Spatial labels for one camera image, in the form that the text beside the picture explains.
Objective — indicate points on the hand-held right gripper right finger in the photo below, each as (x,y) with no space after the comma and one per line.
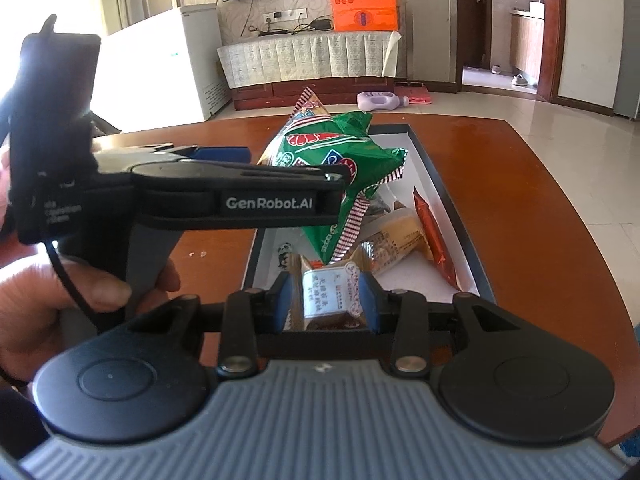
(371,305)

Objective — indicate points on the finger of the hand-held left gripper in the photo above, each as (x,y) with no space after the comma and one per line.
(335,177)
(225,155)

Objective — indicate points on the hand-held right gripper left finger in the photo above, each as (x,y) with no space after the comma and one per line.
(286,305)

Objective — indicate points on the clear pastry packet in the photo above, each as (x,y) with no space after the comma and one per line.
(330,295)

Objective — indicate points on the plain green snack bag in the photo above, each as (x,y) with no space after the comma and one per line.
(327,232)

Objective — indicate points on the white cardboard box blue rim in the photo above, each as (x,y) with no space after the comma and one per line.
(420,160)

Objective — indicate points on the person's left hand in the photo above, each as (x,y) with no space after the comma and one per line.
(30,320)

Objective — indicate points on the beige wrapped snack packet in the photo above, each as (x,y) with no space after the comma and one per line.
(395,240)

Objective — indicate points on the dark wooden television cabinet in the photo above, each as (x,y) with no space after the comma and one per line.
(260,95)

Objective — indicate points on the purple detergent bottle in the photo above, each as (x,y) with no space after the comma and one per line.
(377,101)

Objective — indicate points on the long orange snack packet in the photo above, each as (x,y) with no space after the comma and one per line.
(432,240)

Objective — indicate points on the white chest freezer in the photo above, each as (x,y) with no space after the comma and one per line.
(190,70)

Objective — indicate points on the pink floor mat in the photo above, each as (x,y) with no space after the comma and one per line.
(419,95)

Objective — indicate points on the patterned cabinet cover cloth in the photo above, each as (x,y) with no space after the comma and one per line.
(300,57)

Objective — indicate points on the black router box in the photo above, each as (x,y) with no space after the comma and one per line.
(321,24)

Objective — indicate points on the orange gift box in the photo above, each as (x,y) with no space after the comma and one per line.
(362,7)

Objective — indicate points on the dark wooden door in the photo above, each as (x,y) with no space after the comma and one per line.
(477,20)

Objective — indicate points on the wooden kitchen cabinet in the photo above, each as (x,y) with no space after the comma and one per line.
(527,45)

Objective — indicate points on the white wall socket strip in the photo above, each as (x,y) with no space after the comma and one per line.
(284,14)

